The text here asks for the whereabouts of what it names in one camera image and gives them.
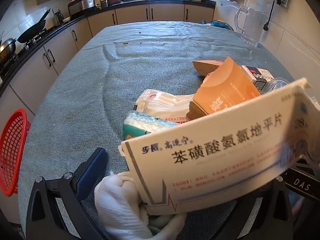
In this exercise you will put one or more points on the silver rice cooker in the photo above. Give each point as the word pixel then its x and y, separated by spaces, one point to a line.
pixel 83 3

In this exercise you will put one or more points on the blue plastic bag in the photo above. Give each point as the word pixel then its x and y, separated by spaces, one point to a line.
pixel 218 24

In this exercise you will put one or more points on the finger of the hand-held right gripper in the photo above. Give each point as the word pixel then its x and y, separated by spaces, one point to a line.
pixel 311 168

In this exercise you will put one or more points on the black frying pan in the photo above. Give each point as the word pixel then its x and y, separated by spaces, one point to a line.
pixel 31 32

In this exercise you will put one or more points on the crumpled white tissue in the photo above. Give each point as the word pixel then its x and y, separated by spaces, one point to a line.
pixel 117 205

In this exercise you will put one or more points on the beige kitchen cabinets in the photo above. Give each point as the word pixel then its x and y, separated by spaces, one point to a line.
pixel 32 72

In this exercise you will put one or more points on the clear glass pitcher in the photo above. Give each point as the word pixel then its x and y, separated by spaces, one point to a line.
pixel 252 27

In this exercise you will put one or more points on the orange paper carton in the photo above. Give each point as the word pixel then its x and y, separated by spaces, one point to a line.
pixel 225 87

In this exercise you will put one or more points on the black kitchen countertop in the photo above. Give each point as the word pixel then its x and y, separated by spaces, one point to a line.
pixel 82 15

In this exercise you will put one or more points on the red plastic basket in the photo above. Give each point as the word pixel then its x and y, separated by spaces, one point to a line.
pixel 13 152

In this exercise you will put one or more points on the white medicine box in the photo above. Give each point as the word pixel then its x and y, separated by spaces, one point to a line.
pixel 212 160

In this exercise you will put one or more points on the chopstick holder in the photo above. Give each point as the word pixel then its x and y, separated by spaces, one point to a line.
pixel 103 2

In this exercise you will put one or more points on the metal wok with lid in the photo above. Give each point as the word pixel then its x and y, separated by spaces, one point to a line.
pixel 6 48

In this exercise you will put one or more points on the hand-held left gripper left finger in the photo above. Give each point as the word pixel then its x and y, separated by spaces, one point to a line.
pixel 92 170

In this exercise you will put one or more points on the black and white cigarette box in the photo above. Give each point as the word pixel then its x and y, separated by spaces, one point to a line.
pixel 257 74

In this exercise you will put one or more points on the green tissue packet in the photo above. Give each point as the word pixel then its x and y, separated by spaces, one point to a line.
pixel 140 125

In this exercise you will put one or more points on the tan wooden wedge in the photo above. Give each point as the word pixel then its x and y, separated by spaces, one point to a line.
pixel 206 67

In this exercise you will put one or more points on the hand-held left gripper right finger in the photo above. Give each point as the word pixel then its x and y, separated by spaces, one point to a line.
pixel 262 206

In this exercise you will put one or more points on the grey tablecloth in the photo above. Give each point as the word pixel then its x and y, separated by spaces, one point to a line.
pixel 112 80

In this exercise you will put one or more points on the white plastic wrapper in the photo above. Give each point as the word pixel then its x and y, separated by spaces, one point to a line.
pixel 162 102

